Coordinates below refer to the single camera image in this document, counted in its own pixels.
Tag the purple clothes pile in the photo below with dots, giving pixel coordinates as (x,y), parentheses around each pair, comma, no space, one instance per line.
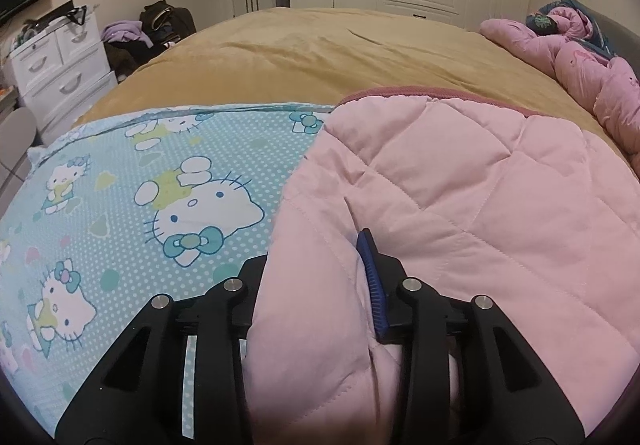
(125,31)

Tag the grey quilted headboard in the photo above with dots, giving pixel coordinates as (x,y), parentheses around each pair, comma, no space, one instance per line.
(623,42)

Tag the white drawer chest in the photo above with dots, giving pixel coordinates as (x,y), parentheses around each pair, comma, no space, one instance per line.
(61,73)

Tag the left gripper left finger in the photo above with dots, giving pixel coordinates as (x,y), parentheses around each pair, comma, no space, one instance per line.
(174,375)

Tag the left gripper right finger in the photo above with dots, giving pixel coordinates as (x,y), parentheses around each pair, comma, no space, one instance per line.
(467,375)

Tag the Hello Kitty blue blanket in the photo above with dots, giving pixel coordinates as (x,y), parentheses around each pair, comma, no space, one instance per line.
(168,200)

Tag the black backpack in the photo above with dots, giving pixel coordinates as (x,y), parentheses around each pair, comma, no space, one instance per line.
(166,24)

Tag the tan bed sheet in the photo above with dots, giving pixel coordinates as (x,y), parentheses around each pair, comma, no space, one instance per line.
(321,56)

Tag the pink floral comforter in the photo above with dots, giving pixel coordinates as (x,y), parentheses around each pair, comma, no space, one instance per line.
(565,41)

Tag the pink quilted jacket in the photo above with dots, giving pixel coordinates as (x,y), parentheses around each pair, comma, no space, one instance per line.
(473,199)

